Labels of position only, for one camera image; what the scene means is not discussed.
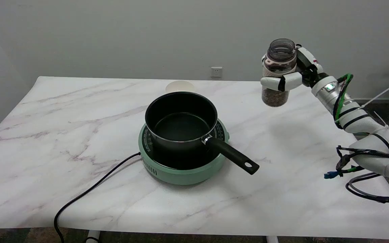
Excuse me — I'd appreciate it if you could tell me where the black soup pot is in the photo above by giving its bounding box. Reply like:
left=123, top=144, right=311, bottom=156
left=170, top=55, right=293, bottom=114
left=145, top=91, right=260, bottom=175

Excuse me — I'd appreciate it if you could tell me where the clear bottle with brown contents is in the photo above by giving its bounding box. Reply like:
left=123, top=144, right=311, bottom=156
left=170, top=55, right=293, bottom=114
left=261, top=38, right=298, bottom=107

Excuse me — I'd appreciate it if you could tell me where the long white zip tie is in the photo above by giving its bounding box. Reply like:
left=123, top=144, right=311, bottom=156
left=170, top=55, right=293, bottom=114
left=360, top=78, right=389, bottom=108

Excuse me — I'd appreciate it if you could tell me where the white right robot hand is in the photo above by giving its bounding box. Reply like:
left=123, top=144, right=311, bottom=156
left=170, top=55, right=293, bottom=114
left=260, top=44, right=325, bottom=92

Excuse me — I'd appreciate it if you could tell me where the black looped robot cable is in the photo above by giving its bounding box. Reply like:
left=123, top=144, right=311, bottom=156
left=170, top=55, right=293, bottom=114
left=345, top=172, right=389, bottom=204

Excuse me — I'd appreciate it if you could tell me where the black power cord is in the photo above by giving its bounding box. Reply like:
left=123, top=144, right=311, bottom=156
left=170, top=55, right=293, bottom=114
left=53, top=153, right=141, bottom=243

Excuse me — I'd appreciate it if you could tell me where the green robot cable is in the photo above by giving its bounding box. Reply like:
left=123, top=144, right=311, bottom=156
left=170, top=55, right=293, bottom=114
left=335, top=74, right=354, bottom=122

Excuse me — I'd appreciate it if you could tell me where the green induction cooker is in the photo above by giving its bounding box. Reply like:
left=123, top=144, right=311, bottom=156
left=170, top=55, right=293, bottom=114
left=138, top=118, right=230, bottom=185

